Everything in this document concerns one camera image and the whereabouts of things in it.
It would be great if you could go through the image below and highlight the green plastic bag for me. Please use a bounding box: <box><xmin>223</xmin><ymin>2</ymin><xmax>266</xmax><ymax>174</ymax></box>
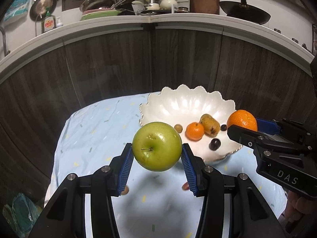
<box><xmin>2</xmin><ymin>193</ymin><xmax>42</xmax><ymax>237</ymax></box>

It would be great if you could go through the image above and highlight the dark purple plum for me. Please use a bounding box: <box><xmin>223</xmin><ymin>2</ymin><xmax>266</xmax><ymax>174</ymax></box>
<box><xmin>208</xmin><ymin>138</ymin><xmax>221</xmax><ymax>151</ymax></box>

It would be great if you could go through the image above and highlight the cream ceramic pot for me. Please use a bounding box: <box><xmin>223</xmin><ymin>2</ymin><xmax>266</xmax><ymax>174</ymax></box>
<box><xmin>159</xmin><ymin>0</ymin><xmax>178</xmax><ymax>10</ymax></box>

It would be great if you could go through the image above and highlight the orange tangerine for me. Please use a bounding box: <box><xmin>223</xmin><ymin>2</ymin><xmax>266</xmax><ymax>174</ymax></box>
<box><xmin>227</xmin><ymin>110</ymin><xmax>258</xmax><ymax>132</ymax></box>
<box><xmin>185</xmin><ymin>122</ymin><xmax>205</xmax><ymax>141</ymax></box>

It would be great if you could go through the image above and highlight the green apple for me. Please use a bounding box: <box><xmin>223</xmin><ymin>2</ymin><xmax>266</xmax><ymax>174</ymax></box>
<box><xmin>132</xmin><ymin>122</ymin><xmax>182</xmax><ymax>172</ymax></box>

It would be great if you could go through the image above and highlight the chrome kitchen faucet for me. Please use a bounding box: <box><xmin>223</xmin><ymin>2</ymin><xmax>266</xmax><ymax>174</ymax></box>
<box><xmin>0</xmin><ymin>26</ymin><xmax>10</xmax><ymax>56</ymax></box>

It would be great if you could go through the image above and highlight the steel mixing bowl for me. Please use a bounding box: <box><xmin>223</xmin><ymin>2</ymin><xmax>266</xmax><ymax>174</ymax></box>
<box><xmin>79</xmin><ymin>0</ymin><xmax>115</xmax><ymax>12</ymax></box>

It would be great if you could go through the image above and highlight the green basin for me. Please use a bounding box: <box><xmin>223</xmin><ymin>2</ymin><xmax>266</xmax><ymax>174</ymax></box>
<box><xmin>80</xmin><ymin>10</ymin><xmax>121</xmax><ymax>21</ymax></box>

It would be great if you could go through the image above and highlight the hanging steel frying pan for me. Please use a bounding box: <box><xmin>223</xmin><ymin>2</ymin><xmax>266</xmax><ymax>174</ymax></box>
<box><xmin>30</xmin><ymin>0</ymin><xmax>57</xmax><ymax>22</ymax></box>

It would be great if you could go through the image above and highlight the black wok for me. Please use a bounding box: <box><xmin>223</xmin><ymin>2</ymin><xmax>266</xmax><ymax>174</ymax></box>
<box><xmin>219</xmin><ymin>0</ymin><xmax>271</xmax><ymax>25</ymax></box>

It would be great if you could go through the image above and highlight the green dish soap bottle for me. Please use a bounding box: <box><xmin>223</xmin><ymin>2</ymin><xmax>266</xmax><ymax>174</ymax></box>
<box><xmin>41</xmin><ymin>7</ymin><xmax>56</xmax><ymax>33</ymax></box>

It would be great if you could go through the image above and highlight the white scalloped ceramic bowl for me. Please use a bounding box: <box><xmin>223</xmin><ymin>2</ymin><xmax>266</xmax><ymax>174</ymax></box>
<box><xmin>140</xmin><ymin>84</ymin><xmax>243</xmax><ymax>163</ymax></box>

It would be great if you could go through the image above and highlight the yellow mango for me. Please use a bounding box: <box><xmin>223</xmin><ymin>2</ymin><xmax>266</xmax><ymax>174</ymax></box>
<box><xmin>199</xmin><ymin>114</ymin><xmax>221</xmax><ymax>138</ymax></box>

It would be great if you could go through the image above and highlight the dark blueberry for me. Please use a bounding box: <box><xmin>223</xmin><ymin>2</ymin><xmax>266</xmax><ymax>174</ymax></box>
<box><xmin>220</xmin><ymin>124</ymin><xmax>227</xmax><ymax>131</ymax></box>

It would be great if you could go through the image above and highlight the light blue patterned cloth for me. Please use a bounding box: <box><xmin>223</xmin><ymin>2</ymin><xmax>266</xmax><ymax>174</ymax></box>
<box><xmin>45</xmin><ymin>94</ymin><xmax>287</xmax><ymax>237</ymax></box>

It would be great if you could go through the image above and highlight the blue white package bag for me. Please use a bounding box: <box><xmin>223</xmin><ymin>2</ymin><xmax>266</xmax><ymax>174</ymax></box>
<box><xmin>3</xmin><ymin>0</ymin><xmax>30</xmax><ymax>26</ymax></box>

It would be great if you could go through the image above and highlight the right hand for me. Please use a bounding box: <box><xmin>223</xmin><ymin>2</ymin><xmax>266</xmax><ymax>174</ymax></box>
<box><xmin>284</xmin><ymin>191</ymin><xmax>316</xmax><ymax>222</ymax></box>

